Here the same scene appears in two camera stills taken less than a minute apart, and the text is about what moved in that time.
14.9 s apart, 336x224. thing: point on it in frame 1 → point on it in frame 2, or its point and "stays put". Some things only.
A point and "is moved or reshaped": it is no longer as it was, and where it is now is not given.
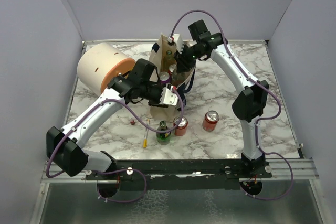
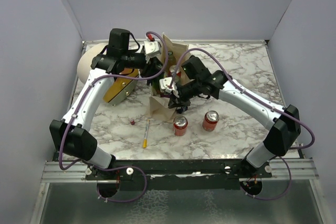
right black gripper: (182, 64) → (178, 102)
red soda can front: (181, 130) stays put
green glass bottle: (163, 138) is moved or reshaped
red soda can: (210, 119) stays put
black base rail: (179, 174) stays put
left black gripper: (156, 103) → (153, 66)
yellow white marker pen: (145, 142) stays put
